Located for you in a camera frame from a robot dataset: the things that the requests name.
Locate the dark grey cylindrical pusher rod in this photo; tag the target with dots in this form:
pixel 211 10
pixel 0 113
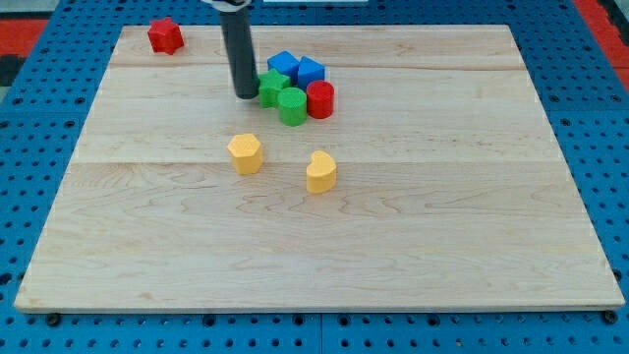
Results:
pixel 236 29

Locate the blue cube block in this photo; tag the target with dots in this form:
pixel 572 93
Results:
pixel 286 64

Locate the green star block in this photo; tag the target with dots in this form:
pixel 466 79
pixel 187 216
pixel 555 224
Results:
pixel 270 85

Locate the red star block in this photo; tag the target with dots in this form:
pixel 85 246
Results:
pixel 165 36

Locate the blue triangular block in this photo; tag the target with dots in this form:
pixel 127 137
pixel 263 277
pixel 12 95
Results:
pixel 309 71

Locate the green cylinder block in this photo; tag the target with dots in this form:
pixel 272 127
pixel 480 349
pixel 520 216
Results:
pixel 292 106

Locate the red cylinder block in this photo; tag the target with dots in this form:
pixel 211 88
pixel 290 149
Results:
pixel 320 99

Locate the yellow hexagon block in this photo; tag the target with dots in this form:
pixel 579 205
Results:
pixel 246 154

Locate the yellow heart block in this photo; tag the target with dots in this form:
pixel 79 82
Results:
pixel 321 173

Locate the light wooden board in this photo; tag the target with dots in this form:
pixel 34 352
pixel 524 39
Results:
pixel 452 193

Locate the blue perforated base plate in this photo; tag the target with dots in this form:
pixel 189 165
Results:
pixel 42 113

